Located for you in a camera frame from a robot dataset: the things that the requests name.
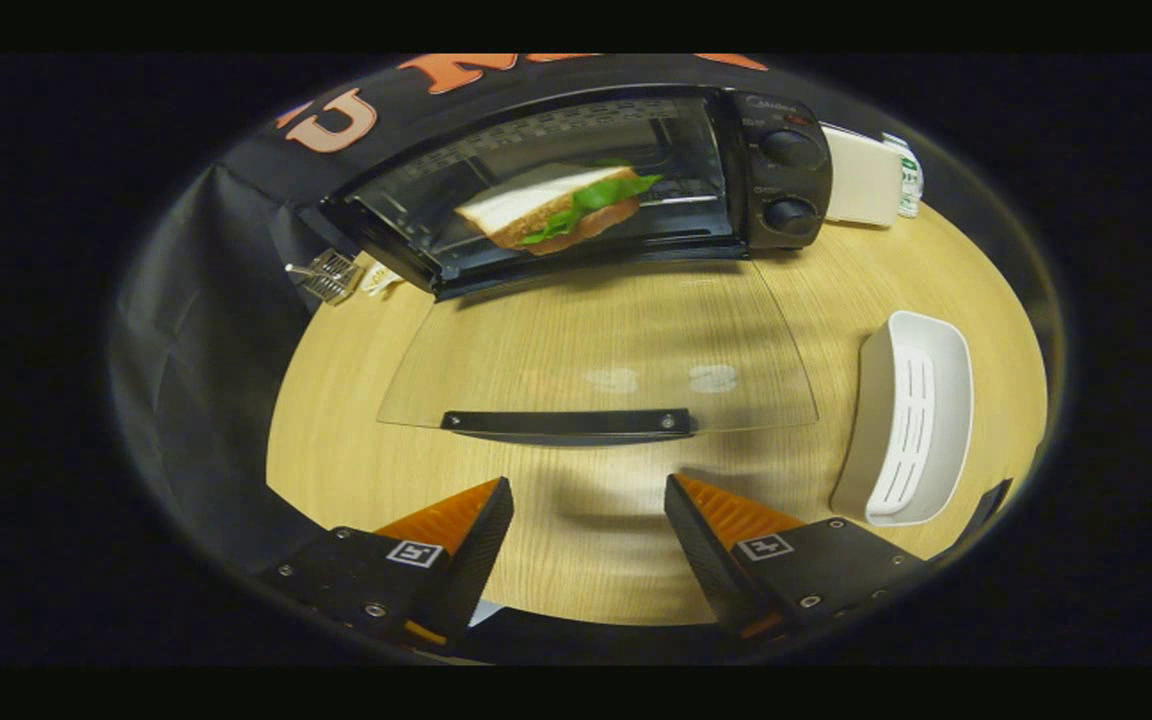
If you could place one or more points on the white green-label bottle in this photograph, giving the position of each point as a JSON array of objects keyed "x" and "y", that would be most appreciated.
[{"x": 909, "y": 180}]

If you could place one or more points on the black toaster oven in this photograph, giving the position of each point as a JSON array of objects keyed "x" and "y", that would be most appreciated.
[{"x": 786, "y": 185}]

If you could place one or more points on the small white tag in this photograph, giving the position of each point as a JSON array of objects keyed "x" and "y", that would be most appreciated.
[{"x": 381, "y": 278}]

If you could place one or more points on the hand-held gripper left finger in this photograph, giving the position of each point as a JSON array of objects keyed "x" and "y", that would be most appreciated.
[{"x": 471, "y": 560}]

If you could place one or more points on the white plastic tray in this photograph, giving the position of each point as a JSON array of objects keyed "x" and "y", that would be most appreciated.
[{"x": 916, "y": 420}]

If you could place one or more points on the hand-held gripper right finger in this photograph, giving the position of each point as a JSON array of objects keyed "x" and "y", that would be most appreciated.
[{"x": 701, "y": 550}]

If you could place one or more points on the white pop-up toaster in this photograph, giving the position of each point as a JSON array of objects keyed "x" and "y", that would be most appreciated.
[{"x": 861, "y": 180}]

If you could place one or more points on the lettuce sandwich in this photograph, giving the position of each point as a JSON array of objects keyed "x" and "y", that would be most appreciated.
[{"x": 536, "y": 205}]

